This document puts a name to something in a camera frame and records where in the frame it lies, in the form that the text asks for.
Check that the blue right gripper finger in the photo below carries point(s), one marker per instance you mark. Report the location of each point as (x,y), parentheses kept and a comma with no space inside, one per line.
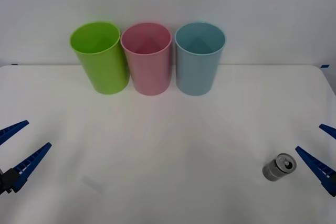
(319,170)
(329,130)

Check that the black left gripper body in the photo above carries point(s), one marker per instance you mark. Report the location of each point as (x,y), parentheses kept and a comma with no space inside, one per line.
(1,182)

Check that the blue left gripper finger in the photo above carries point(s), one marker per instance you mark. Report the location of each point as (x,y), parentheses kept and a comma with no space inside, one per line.
(29,163)
(11,130)

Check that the silver drink can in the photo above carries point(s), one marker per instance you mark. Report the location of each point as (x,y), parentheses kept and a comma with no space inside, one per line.
(275,170)

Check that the green plastic bin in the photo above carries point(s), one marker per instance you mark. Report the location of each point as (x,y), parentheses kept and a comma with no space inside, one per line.
(105,74)

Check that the pale blue plastic bin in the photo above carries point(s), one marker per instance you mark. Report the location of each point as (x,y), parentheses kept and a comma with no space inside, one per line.
(195,77)

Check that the pink plastic bin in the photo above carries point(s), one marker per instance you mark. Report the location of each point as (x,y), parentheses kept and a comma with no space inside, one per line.
(149,77)

